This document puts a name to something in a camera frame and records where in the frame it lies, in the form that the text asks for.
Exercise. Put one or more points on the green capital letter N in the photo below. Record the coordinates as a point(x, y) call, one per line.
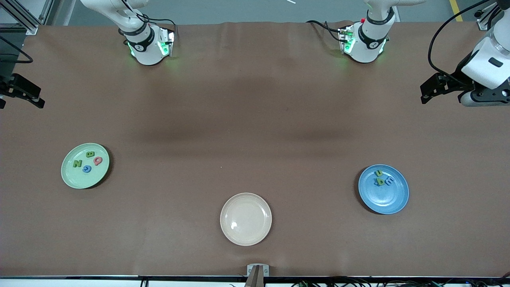
point(77, 163)

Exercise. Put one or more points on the blue capital letter C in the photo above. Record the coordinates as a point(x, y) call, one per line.
point(84, 169)

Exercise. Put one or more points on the blue small letter m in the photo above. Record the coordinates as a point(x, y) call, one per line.
point(389, 180)

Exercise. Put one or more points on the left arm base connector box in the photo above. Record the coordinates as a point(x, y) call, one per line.
point(346, 40)

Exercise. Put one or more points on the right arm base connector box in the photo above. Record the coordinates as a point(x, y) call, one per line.
point(165, 46)

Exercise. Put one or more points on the green plate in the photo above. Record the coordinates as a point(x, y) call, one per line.
point(79, 179)

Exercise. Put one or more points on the blue plate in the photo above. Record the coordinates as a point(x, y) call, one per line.
point(394, 199)

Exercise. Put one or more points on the brown table cover mat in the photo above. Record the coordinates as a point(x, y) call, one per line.
point(119, 239)

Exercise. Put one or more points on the beige plate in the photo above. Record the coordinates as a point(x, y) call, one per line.
point(246, 219)

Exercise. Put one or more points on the left arm wrist camera bar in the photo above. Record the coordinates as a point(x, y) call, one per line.
point(490, 99)

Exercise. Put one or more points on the aluminium frame profile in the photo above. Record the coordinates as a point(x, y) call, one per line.
point(484, 22)
point(32, 28)

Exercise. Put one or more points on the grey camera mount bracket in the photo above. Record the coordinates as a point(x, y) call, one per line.
point(250, 271)

